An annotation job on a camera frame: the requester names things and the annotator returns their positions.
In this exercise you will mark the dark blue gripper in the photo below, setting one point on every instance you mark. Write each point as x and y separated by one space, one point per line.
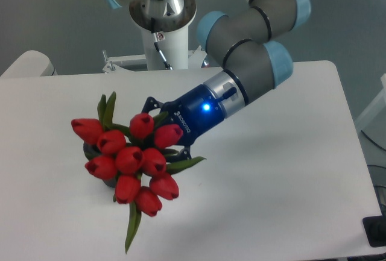
196 112

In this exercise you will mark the red tulip bouquet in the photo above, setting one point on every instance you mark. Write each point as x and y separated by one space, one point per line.
135 153

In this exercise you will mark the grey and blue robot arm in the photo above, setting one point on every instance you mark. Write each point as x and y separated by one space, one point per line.
252 63

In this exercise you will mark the black ribbed cylindrical vase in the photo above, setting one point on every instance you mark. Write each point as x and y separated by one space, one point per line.
91 151

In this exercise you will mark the white rounded chair back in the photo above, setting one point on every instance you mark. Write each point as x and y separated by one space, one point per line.
30 64

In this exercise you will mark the white furniture at right edge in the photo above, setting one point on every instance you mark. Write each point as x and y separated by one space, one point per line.
372 110

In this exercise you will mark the black device at table edge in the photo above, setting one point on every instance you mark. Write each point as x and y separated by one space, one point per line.
375 230

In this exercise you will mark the white metal base bracket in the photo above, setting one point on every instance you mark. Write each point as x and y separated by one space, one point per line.
157 61

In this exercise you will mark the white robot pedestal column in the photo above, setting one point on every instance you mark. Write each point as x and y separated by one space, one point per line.
164 24

